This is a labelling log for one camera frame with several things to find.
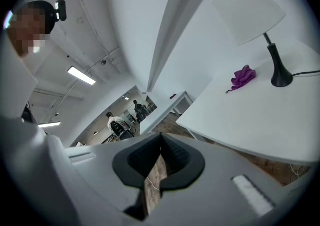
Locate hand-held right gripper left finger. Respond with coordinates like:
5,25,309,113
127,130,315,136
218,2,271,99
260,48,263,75
0,117,163,226

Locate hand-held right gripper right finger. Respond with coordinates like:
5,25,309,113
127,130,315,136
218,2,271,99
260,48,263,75
149,132,311,226

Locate purple cloth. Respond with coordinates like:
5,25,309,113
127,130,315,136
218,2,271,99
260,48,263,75
225,64,257,94

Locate white table lamp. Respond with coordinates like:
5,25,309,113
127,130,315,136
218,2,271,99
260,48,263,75
211,0,293,87

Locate ceiling light panel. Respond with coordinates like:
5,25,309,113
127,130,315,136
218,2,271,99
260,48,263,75
37,121,61,128
67,66,97,85

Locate white square table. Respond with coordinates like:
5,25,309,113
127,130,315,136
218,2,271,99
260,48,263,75
175,37,320,167

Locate white curved table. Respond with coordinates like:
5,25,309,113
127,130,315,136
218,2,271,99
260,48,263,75
139,91,195,135

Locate white ceiling conduit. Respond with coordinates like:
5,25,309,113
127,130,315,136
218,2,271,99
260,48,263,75
68,0,121,75

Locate person's face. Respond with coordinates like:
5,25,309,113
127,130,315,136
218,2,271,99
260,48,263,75
4,1,55,58

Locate thin white cable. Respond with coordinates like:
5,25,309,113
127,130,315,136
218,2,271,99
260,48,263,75
289,164,309,178

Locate black cable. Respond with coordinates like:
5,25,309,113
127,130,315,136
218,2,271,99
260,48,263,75
291,69,320,78

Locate black head-mounted camera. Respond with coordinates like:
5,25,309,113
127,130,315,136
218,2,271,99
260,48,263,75
54,0,68,22

